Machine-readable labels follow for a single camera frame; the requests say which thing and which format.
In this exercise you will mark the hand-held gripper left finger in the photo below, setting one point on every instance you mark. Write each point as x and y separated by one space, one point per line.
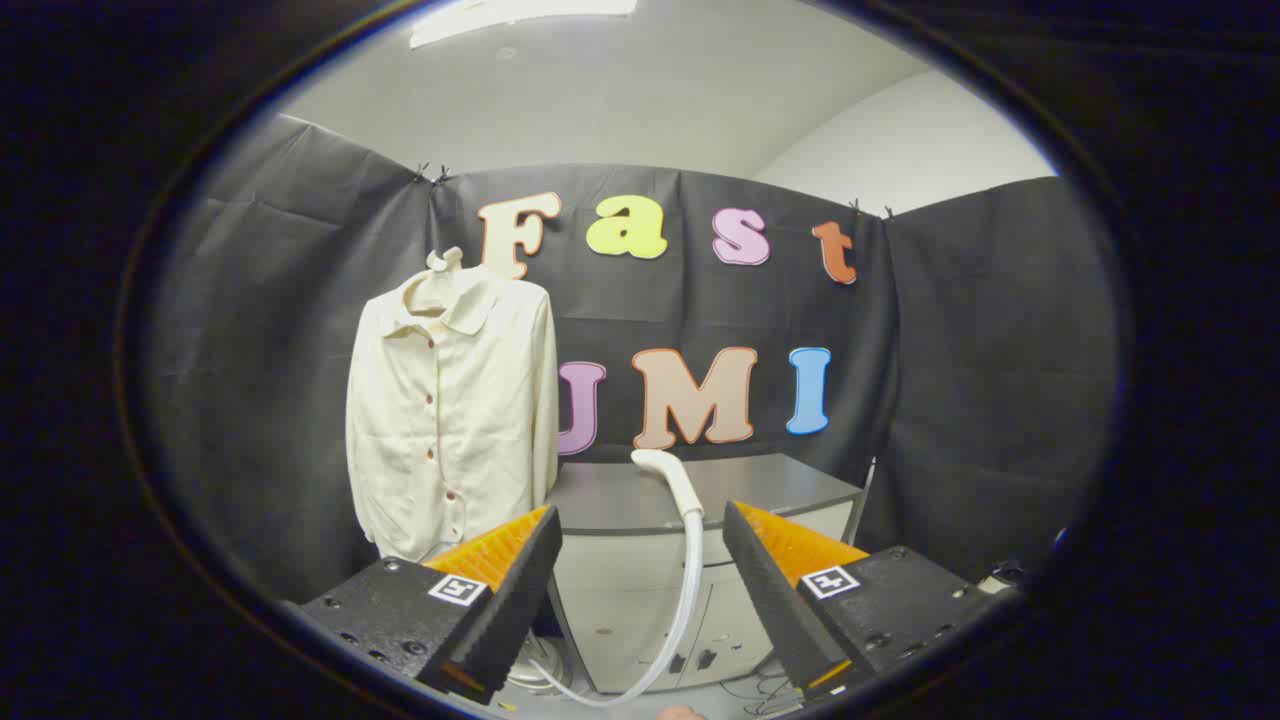
510 610

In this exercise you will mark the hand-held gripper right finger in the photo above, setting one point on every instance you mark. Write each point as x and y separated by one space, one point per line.
770 600

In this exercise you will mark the cream button shirt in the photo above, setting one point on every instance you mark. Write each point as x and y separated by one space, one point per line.
470 400

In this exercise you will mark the round white appliance base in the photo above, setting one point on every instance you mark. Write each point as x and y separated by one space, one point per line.
540 672

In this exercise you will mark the white cabinet with grey top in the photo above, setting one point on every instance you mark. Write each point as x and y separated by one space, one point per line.
620 495

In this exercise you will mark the white plastic hanger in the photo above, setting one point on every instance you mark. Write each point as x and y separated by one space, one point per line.
447 262

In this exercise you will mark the black backdrop cloth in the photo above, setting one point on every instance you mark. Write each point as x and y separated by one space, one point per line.
260 350

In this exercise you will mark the ceiling light panel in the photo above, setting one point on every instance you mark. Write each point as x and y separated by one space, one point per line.
520 15

